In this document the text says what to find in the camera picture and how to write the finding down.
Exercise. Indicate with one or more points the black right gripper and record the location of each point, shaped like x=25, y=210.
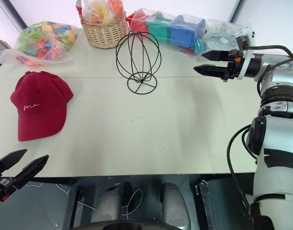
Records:
x=232, y=68

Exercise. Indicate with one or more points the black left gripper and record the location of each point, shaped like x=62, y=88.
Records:
x=0, y=185

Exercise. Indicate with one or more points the dark red baseball cap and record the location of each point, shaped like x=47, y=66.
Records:
x=41, y=100

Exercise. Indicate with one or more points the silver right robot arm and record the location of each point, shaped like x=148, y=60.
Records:
x=280, y=79

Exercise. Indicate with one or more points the clear bag of grey parts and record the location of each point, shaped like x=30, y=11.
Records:
x=220, y=36

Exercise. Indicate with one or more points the clear bag of foam cubes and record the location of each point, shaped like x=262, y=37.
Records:
x=184, y=48

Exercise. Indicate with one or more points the blue foam cube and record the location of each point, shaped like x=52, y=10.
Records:
x=183, y=31

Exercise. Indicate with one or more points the green foam cube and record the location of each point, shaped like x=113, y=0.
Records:
x=158, y=27

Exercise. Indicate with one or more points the red foam cube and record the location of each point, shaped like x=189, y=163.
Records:
x=138, y=22

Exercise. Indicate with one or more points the woven wicker basket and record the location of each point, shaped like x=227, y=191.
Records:
x=104, y=33

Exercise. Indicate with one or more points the clear bag of colourful blocks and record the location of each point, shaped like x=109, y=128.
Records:
x=44, y=45

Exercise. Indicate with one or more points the clear bag of orange toys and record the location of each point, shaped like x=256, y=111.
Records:
x=101, y=10

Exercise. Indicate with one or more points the grey rounded shape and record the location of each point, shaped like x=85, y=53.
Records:
x=175, y=206

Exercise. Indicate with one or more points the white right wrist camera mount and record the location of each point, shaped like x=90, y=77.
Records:
x=243, y=69

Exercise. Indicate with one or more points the dark window frame post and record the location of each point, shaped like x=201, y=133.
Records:
x=13, y=15
x=237, y=10

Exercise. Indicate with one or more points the black table frame leg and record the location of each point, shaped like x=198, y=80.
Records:
x=73, y=210
x=208, y=203

